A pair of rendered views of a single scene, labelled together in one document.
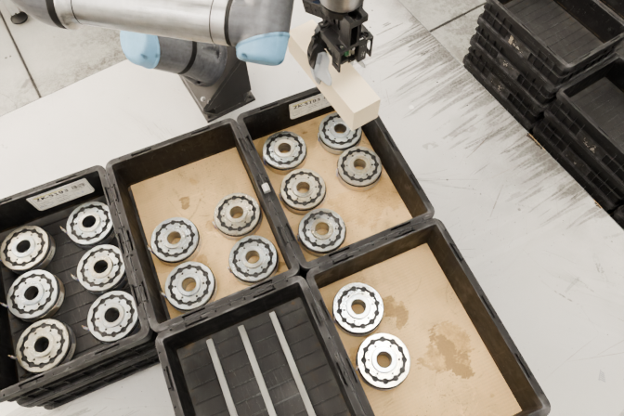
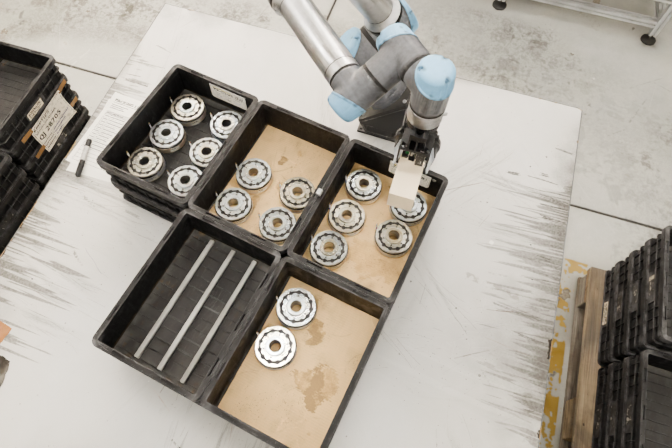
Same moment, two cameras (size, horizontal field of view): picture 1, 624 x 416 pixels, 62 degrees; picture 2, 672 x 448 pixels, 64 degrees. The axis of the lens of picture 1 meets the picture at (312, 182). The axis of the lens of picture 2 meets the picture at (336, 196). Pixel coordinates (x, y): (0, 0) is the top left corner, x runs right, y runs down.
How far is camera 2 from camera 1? 52 cm
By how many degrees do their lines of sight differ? 21
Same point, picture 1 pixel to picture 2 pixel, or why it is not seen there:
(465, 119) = (518, 286)
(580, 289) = not seen: outside the picture
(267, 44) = (342, 104)
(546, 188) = (516, 384)
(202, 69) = not seen: hidden behind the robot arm
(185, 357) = (194, 236)
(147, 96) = not seen: hidden behind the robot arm
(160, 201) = (271, 147)
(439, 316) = (335, 363)
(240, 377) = (205, 275)
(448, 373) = (301, 396)
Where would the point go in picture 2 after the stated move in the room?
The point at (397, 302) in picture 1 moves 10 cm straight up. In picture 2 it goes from (322, 330) to (322, 320)
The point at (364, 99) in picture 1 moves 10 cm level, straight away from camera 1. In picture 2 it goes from (404, 191) to (439, 172)
